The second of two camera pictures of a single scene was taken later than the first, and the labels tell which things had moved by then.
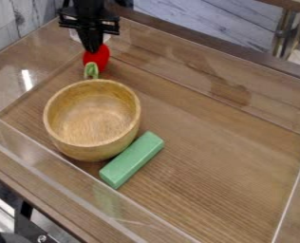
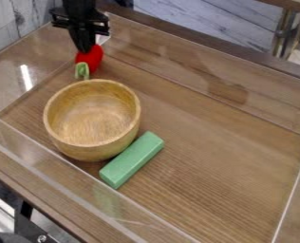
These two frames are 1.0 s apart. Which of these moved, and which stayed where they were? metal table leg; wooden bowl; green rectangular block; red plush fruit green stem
Moved: red plush fruit green stem
Stayed: green rectangular block; wooden bowl; metal table leg
